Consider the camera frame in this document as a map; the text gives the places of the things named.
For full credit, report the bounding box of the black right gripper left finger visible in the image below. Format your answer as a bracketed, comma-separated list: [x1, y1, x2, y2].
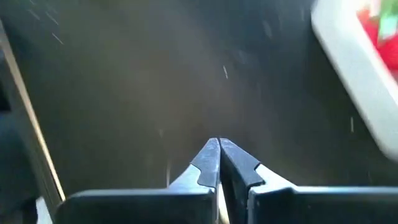
[55, 138, 221, 224]

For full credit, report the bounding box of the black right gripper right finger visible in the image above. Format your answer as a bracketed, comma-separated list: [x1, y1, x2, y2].
[220, 138, 398, 224]

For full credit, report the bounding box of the red tomato green stem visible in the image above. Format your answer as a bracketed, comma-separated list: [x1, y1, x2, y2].
[356, 0, 398, 72]

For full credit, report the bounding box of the white plastic basket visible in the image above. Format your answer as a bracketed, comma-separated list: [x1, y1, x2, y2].
[310, 0, 398, 162]

